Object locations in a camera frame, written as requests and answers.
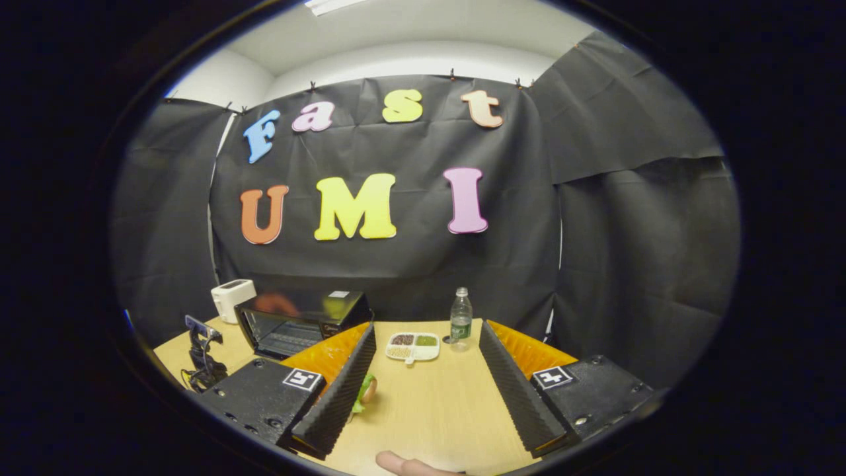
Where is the clear water bottle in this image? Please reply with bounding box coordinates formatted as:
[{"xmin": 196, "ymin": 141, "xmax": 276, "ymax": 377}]
[{"xmin": 449, "ymin": 287, "xmax": 474, "ymax": 352}]

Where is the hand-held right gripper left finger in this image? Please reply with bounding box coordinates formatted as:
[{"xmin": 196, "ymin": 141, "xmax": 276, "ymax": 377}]
[{"xmin": 198, "ymin": 322, "xmax": 377, "ymax": 461}]

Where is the lettuce sandwich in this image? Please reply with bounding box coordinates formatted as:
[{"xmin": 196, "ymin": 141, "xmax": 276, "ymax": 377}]
[{"xmin": 350, "ymin": 374, "xmax": 379, "ymax": 416}]

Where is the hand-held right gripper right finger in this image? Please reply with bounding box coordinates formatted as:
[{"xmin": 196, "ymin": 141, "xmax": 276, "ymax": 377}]
[{"xmin": 479, "ymin": 319, "xmax": 662, "ymax": 459}]

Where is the ceiling light panel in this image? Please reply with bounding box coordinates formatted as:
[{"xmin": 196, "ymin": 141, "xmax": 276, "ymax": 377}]
[{"xmin": 304, "ymin": 0, "xmax": 371, "ymax": 17}]

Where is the white divided grain plate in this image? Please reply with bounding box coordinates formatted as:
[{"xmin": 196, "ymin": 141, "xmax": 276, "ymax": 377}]
[{"xmin": 385, "ymin": 332, "xmax": 441, "ymax": 366}]

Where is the white toaster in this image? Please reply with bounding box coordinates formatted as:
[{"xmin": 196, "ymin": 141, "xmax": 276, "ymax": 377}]
[{"xmin": 211, "ymin": 279, "xmax": 257, "ymax": 325}]

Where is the black electric oven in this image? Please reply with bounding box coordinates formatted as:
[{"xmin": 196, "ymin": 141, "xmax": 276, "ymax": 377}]
[{"xmin": 235, "ymin": 289, "xmax": 374, "ymax": 361}]

